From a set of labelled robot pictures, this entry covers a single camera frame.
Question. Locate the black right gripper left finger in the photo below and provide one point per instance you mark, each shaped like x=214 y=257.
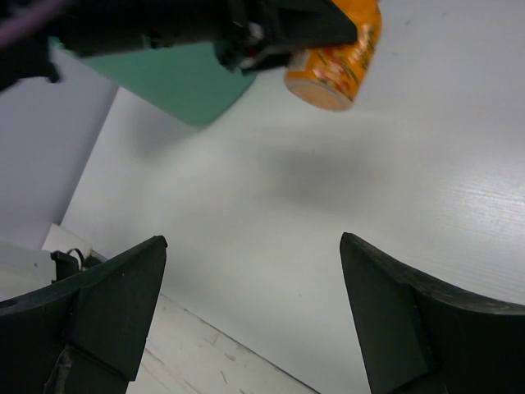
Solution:
x=85 y=333

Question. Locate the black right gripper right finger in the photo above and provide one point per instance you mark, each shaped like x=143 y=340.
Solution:
x=418 y=334

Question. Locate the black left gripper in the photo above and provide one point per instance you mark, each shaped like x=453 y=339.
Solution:
x=249 y=36

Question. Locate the orange bottle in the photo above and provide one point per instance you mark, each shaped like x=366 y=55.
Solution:
x=330 y=78

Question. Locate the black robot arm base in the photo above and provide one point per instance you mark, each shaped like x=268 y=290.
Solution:
x=73 y=261

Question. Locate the green plastic bin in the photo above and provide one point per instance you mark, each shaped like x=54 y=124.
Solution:
x=185 y=82

